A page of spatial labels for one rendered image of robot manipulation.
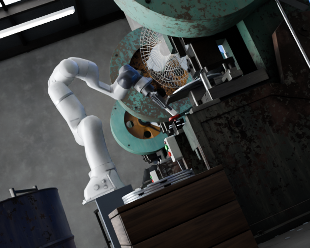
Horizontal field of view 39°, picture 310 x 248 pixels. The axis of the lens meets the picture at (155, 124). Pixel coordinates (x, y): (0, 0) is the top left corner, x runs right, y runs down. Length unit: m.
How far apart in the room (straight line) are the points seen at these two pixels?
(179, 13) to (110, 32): 7.73
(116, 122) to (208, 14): 3.54
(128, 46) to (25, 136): 5.64
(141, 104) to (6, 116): 5.93
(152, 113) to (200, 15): 1.79
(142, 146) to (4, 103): 4.65
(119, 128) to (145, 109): 1.74
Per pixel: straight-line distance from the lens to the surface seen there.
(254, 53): 2.26
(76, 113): 2.23
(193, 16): 1.91
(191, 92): 2.24
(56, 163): 8.93
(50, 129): 9.06
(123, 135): 5.29
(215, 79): 2.25
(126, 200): 1.66
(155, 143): 5.31
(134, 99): 3.62
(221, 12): 1.94
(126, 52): 3.74
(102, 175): 2.15
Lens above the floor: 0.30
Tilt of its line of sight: 10 degrees up
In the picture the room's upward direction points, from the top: 23 degrees counter-clockwise
